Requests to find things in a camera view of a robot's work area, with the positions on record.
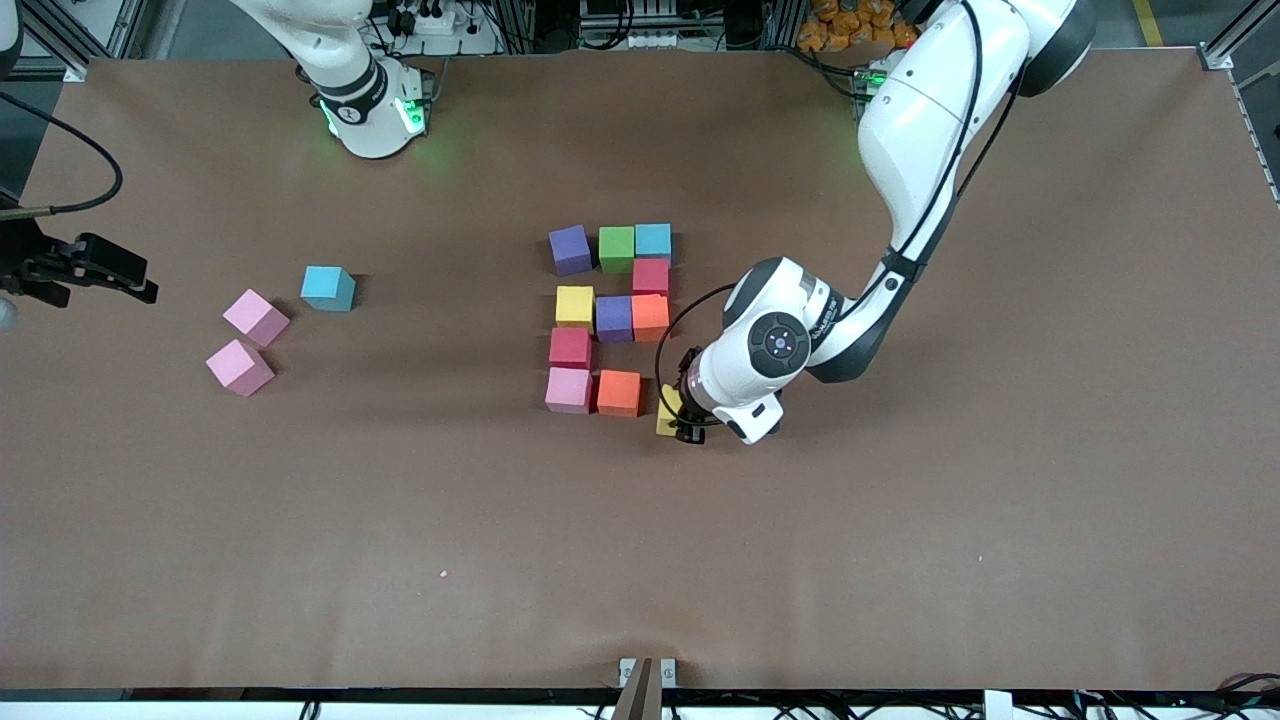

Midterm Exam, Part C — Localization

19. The purple foam cube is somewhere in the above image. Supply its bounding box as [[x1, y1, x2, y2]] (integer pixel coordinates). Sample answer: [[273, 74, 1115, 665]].
[[595, 295, 635, 345], [548, 225, 593, 276]]

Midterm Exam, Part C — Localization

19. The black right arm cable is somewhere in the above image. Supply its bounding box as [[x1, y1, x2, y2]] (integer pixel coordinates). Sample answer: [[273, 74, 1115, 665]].
[[0, 92, 125, 219]]

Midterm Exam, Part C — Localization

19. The aluminium frame strut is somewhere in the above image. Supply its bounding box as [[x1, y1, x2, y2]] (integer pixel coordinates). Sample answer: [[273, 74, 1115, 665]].
[[20, 0, 113, 59], [1205, 0, 1280, 61]]

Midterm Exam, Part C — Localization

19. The green foam cube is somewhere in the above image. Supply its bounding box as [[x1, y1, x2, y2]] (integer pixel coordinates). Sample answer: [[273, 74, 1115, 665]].
[[598, 226, 638, 275]]

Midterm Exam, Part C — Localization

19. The pink foam cube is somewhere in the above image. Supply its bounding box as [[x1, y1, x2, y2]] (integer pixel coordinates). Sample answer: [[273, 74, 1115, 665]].
[[222, 288, 291, 348], [545, 367, 595, 415], [205, 339, 275, 395]]

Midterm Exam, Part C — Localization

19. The brown table cover sheet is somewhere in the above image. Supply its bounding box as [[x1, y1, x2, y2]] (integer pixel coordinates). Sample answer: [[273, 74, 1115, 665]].
[[0, 45, 1280, 693]]

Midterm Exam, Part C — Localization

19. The white power strip with plugs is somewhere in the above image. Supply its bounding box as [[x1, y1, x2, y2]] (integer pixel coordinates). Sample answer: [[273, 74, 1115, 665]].
[[385, 0, 461, 36]]

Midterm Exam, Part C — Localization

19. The orange foam cube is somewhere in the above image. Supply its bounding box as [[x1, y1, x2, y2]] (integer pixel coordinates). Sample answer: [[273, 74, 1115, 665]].
[[597, 369, 643, 418], [632, 293, 672, 344]]

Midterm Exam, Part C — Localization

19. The white socket strip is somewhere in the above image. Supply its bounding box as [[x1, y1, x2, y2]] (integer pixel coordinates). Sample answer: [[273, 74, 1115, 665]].
[[590, 30, 691, 51]]

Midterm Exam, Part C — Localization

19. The pile of orange objects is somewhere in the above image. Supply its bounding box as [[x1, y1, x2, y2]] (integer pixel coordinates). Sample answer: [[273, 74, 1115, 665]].
[[797, 0, 921, 53]]

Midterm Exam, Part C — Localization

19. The metal post bracket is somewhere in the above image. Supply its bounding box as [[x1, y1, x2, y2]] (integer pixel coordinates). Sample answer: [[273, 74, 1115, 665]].
[[618, 657, 678, 720]]

